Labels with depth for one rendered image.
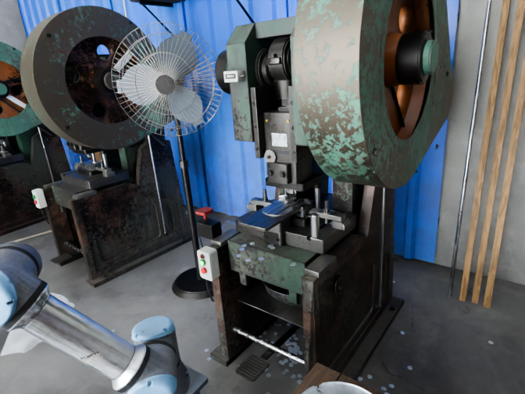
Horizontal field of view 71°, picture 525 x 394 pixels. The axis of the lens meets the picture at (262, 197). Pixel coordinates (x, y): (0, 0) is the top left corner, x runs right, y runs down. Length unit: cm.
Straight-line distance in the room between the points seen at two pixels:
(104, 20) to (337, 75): 182
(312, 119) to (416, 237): 182
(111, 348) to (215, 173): 273
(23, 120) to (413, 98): 347
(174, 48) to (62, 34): 65
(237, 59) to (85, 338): 106
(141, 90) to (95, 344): 146
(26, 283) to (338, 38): 88
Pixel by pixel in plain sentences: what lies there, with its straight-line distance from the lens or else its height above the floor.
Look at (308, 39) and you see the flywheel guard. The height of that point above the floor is 139.
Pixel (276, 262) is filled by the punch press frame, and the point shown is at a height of 61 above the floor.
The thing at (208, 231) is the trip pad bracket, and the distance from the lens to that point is 164.
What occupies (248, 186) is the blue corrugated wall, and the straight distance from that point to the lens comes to 330.
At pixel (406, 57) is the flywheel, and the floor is 134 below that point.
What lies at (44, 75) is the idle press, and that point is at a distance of 235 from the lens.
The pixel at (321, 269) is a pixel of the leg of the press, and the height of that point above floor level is 64.
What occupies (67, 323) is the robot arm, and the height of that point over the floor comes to 84.
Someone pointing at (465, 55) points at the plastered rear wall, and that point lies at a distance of 244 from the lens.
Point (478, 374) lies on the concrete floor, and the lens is 203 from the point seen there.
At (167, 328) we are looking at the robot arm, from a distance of 110.
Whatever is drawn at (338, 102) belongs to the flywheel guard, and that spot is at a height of 124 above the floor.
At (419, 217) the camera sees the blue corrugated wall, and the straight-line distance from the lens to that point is 265.
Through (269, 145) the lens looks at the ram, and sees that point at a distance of 150.
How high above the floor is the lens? 134
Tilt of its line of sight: 19 degrees down
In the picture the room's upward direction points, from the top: 4 degrees counter-clockwise
